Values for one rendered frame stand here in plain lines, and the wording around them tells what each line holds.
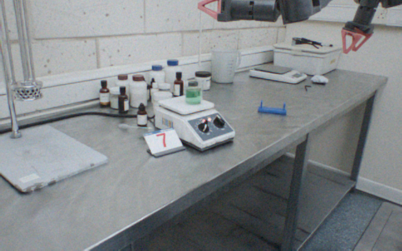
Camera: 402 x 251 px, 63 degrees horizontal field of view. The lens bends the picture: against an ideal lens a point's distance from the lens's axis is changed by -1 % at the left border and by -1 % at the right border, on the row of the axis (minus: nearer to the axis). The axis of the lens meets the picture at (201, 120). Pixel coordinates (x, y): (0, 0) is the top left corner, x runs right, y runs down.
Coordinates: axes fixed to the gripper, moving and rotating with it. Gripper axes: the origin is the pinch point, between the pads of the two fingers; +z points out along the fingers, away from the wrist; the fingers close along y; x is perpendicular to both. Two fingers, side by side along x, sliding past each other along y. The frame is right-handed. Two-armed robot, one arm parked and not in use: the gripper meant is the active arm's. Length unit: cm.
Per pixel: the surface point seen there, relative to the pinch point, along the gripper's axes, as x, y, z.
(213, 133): 31.5, 5.8, -7.9
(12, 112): 27, 30, 37
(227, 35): 16, -88, 28
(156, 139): 32.4, 15.3, 3.7
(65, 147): 33.9, 28.2, 21.6
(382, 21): 6, -132, -45
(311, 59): 27, -108, -14
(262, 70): 32, -86, 7
